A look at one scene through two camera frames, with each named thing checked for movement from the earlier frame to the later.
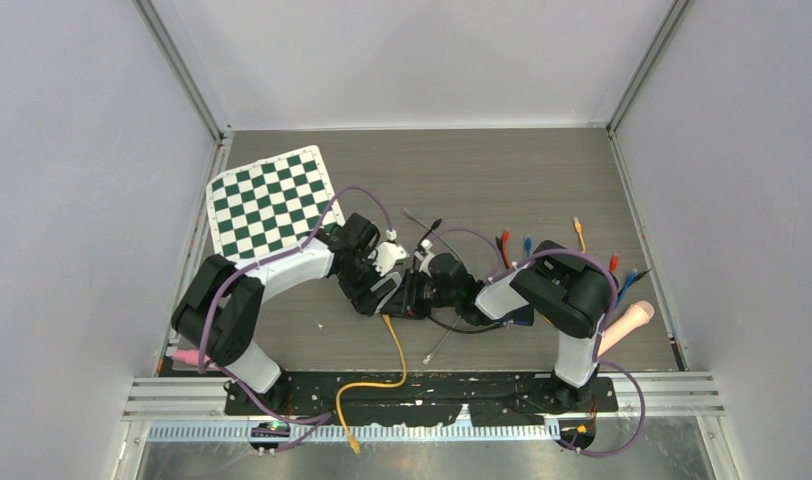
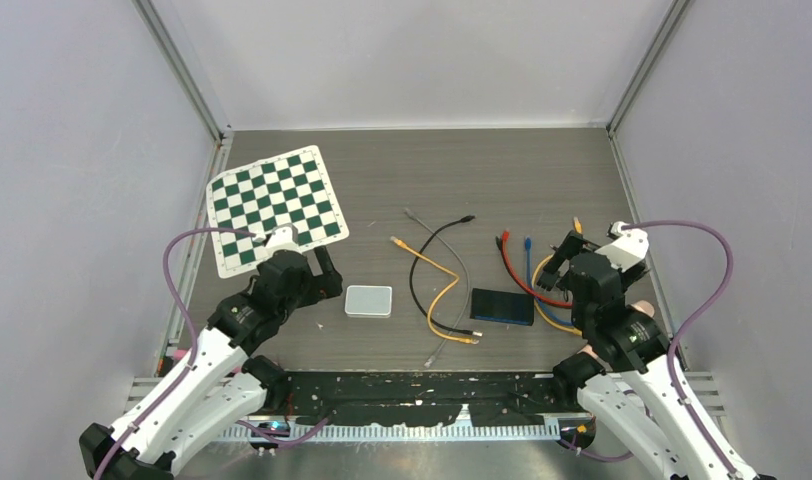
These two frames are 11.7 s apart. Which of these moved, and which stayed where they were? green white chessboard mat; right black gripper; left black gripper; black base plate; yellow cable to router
Moved: left black gripper; right black gripper; yellow cable to router
Stayed: black base plate; green white chessboard mat
